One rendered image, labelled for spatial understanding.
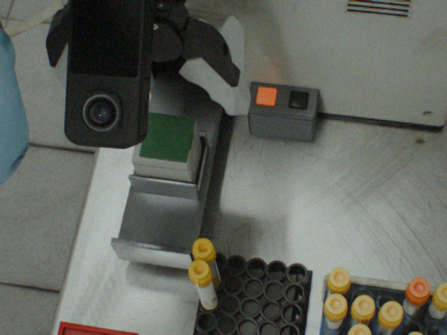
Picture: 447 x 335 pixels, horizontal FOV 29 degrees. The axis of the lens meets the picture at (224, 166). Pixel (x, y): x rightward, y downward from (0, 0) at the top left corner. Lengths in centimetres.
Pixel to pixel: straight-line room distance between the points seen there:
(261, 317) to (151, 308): 10
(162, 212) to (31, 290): 102
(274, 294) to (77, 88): 29
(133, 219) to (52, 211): 105
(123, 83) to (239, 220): 29
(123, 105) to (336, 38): 24
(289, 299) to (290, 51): 20
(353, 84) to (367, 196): 10
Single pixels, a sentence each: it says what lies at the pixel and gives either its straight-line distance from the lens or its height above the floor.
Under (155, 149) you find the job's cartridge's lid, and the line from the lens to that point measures 68.
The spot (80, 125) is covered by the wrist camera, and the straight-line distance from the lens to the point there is 51.
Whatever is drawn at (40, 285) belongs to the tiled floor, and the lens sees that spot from 173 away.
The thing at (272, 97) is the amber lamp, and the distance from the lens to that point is 76.
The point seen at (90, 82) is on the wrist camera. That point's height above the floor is 116.
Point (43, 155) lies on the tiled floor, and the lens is 183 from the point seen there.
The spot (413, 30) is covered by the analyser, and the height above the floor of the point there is 103.
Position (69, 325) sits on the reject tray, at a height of 88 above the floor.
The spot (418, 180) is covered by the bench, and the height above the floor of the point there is 88.
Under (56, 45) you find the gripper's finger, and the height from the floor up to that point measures 111.
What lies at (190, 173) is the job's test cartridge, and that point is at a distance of 70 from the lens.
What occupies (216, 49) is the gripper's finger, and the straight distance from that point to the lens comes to 55.
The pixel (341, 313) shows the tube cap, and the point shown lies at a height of 99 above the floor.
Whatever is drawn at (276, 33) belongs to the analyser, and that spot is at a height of 101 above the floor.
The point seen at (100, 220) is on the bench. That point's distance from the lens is 78.
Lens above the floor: 159
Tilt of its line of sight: 65 degrees down
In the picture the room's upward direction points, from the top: 10 degrees counter-clockwise
